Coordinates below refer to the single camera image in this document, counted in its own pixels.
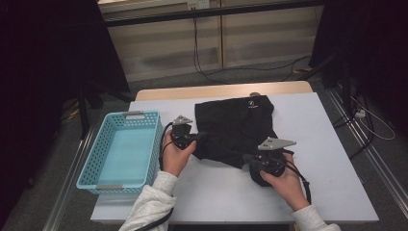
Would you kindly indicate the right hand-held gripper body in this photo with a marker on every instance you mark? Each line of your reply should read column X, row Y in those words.
column 272, row 143

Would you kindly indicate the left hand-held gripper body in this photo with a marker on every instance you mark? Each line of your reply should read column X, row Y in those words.
column 182, row 120

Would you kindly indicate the black shorts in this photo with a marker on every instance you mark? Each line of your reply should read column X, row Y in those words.
column 231, row 128

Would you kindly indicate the light blue plastic basket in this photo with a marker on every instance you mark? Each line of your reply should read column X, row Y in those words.
column 125, row 154

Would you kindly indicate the person's left hand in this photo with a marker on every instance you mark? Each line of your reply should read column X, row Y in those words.
column 174, row 160

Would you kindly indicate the person's right hand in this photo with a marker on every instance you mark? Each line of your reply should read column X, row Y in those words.
column 288, row 189

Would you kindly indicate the wooden table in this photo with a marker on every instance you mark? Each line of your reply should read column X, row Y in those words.
column 192, row 91

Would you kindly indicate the white table mat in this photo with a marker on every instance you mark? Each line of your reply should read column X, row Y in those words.
column 304, row 112

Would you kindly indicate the yellow floor tape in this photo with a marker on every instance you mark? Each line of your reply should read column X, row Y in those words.
column 303, row 69
column 73, row 114

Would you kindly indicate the white power plug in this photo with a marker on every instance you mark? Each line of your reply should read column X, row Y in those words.
column 360, row 113

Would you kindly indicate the black metal stand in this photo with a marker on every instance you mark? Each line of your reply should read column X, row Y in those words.
column 344, row 83

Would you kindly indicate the black tripod stand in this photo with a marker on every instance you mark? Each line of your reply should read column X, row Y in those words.
column 84, row 118

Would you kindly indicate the black metal crossbar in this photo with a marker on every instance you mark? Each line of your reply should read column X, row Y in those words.
column 160, row 17

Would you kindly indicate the narrow black curtain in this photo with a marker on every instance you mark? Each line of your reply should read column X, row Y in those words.
column 369, row 38

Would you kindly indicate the wide black curtain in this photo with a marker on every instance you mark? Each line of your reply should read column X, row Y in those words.
column 38, row 64

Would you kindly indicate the metal floor rail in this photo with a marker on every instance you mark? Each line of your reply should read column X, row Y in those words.
column 69, row 183
column 378, row 166

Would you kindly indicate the white wall socket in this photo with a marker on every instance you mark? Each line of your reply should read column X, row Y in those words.
column 198, row 4

